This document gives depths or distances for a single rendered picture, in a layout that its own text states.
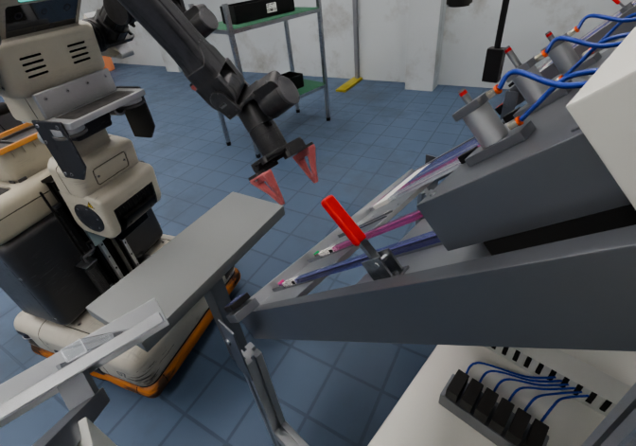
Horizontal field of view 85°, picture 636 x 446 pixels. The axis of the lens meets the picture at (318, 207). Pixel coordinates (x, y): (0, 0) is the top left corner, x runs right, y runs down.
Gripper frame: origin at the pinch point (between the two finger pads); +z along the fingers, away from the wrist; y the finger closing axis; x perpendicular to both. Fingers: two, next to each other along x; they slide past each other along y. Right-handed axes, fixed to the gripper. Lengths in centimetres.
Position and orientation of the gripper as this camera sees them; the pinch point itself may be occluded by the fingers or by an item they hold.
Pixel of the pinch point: (298, 189)
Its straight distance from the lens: 72.4
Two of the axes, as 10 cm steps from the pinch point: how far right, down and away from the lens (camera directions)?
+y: 6.8, -4.9, 5.4
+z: 5.0, 8.5, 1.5
